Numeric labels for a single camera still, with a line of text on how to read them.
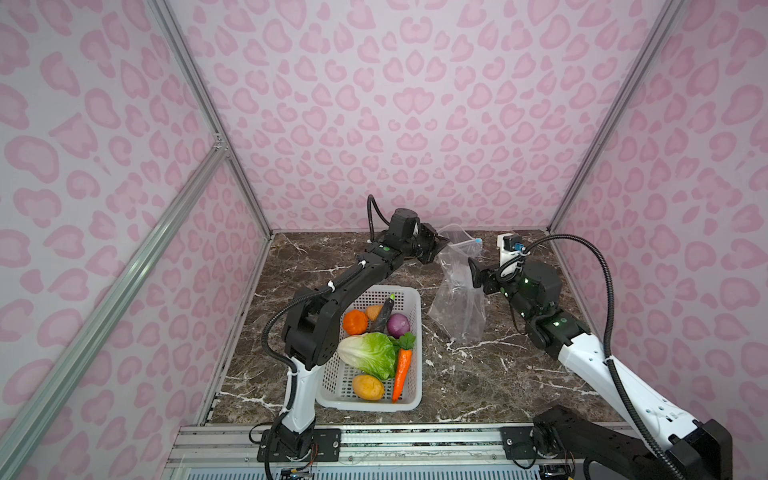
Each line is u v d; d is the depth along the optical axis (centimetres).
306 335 53
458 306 97
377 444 75
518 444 73
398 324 88
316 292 54
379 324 88
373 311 90
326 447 73
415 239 76
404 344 83
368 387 77
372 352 78
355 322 88
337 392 81
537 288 54
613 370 46
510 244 62
